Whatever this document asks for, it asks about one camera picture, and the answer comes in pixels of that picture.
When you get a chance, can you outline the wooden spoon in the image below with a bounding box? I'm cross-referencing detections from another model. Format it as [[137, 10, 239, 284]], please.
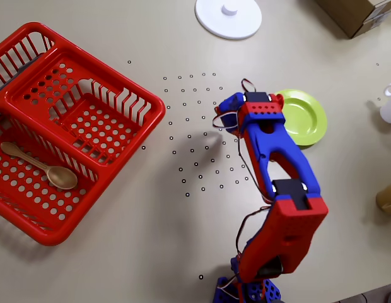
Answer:
[[0, 141, 79, 191]]

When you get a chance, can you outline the gray plastic utensil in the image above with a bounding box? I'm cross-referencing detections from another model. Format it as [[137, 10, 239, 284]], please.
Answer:
[[0, 53, 44, 95]]

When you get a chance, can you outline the brown cardboard box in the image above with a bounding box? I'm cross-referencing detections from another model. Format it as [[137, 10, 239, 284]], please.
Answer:
[[313, 0, 391, 39]]

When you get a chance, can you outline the blue red gripper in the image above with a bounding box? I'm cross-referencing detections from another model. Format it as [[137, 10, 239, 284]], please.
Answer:
[[215, 92, 247, 133]]

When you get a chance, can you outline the blue and red robot base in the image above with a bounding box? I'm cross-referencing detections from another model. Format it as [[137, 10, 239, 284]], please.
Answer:
[[213, 255, 283, 303]]

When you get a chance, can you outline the red plastic dish rack basket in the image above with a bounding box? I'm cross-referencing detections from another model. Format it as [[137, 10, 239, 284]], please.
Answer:
[[0, 21, 167, 247]]

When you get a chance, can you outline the green plastic plate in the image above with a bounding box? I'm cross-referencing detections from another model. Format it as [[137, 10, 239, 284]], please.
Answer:
[[274, 88, 328, 147]]

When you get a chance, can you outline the white round lid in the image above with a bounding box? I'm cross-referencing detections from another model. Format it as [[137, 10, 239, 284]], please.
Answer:
[[194, 0, 263, 40]]

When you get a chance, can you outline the tan plastic cup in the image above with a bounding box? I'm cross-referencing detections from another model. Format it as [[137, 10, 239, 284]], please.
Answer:
[[375, 182, 391, 215]]

